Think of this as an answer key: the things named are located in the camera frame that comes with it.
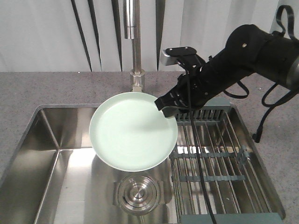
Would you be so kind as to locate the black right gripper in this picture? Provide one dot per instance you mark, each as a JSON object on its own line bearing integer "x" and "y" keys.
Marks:
{"x": 189, "y": 94}

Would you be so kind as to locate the light green round plate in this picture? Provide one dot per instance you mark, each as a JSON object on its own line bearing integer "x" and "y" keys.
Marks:
{"x": 129, "y": 133}

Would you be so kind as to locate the stainless steel sink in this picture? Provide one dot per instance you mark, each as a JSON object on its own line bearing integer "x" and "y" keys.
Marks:
{"x": 56, "y": 177}

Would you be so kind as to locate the green metal dish rack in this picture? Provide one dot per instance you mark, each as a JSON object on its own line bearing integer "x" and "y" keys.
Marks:
{"x": 216, "y": 168}

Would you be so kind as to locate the round metal sink drain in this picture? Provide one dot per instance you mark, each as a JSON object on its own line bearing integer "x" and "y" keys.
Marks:
{"x": 138, "y": 194}

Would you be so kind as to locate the chrome kitchen faucet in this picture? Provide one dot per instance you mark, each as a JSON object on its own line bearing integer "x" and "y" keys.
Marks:
{"x": 131, "y": 19}

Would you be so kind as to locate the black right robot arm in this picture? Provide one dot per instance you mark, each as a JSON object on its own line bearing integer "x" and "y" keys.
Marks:
{"x": 248, "y": 50}

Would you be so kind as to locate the white pleated curtain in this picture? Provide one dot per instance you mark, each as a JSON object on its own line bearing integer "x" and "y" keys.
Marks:
{"x": 88, "y": 35}

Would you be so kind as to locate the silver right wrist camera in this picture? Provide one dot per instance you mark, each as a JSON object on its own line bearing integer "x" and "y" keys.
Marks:
{"x": 169, "y": 56}

